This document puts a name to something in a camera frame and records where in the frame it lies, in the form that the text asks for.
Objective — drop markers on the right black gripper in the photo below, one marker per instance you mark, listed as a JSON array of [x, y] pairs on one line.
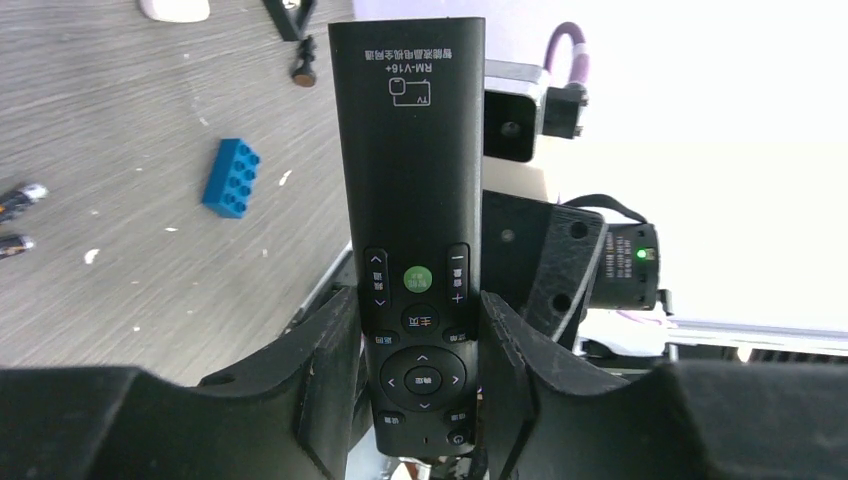
[[541, 258]]

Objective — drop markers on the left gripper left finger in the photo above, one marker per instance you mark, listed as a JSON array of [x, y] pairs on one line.
[[284, 412]]

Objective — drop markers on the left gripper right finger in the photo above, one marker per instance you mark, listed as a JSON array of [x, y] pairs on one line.
[[548, 414]]

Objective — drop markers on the black remote control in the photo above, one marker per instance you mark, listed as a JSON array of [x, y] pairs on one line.
[[409, 101]]

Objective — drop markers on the white red remote control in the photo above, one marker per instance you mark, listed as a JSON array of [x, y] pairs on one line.
[[176, 11]]

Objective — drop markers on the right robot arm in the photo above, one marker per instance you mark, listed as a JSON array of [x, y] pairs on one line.
[[627, 277]]

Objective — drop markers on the blue toy brick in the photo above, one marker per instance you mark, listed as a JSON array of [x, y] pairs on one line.
[[231, 180]]

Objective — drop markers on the small dark chess piece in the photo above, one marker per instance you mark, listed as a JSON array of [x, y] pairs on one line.
[[303, 74]]

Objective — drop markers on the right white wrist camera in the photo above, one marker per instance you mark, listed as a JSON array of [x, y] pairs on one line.
[[523, 113]]

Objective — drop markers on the small black square frame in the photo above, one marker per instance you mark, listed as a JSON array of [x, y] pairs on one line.
[[290, 17]]

